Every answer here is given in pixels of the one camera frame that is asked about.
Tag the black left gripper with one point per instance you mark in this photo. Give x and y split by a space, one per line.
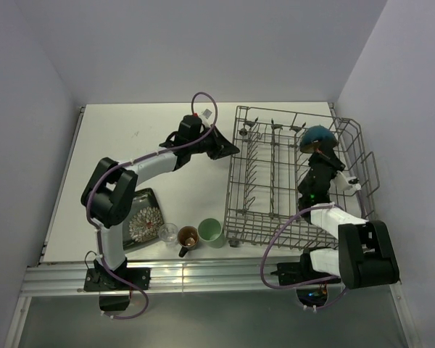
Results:
221 147

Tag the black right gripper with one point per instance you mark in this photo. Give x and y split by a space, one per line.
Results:
327 155

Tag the blue bowl with tan interior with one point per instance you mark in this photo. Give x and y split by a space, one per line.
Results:
314 136

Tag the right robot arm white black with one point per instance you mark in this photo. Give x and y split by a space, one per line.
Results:
364 256

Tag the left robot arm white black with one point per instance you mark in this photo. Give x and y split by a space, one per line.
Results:
109 193

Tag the light green cup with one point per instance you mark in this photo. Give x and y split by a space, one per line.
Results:
211 233

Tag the dark brown mug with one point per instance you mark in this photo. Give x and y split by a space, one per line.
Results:
188 238

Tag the clear drinking glass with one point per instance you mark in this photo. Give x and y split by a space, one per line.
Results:
167 233

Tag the black square floral plate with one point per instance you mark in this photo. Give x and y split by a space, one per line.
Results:
143 221

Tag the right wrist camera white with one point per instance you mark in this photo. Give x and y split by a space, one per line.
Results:
346 183

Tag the grey wire dish rack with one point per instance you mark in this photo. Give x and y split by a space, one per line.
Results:
264 176

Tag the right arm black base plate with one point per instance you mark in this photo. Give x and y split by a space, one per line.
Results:
289 273

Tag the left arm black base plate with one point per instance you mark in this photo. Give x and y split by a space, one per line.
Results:
114 295

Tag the aluminium rail frame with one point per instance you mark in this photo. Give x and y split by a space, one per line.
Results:
217 302

